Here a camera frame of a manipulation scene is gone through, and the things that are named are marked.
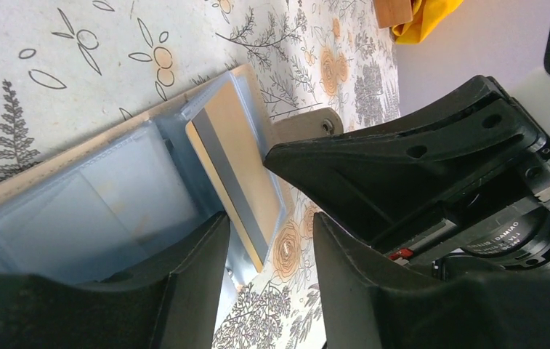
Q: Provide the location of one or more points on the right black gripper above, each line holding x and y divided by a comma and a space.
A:
462, 184

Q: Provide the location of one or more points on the brown wooden tray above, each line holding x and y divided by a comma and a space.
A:
390, 13

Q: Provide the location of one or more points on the gold magnetic stripe card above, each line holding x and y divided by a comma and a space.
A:
229, 138

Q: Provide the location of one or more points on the floral table mat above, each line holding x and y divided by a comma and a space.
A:
71, 68

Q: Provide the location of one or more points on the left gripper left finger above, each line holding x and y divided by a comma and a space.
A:
169, 300

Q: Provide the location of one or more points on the yellow cloth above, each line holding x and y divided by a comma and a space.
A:
427, 14

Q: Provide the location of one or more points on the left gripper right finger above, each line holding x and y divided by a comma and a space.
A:
368, 301

